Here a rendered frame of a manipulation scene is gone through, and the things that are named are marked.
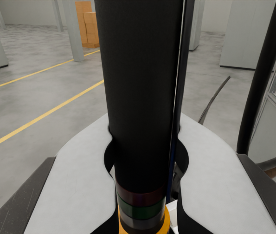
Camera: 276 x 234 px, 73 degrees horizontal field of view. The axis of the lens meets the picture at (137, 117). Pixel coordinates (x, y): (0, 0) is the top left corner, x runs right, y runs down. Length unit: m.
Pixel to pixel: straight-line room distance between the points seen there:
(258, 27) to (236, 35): 0.46
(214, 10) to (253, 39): 6.88
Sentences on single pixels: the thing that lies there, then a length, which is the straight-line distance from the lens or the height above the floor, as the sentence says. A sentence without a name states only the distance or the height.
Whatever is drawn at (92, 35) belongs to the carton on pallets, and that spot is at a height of 0.45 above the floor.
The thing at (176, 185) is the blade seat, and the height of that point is 1.24.
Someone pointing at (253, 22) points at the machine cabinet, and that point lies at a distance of 5.48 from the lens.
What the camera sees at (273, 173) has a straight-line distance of 0.27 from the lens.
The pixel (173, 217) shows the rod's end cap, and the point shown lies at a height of 1.40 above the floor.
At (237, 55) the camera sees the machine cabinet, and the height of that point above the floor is 0.34.
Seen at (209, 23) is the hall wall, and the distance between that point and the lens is 12.25.
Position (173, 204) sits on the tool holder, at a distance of 0.20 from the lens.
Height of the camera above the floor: 1.56
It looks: 32 degrees down
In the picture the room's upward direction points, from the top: 1 degrees counter-clockwise
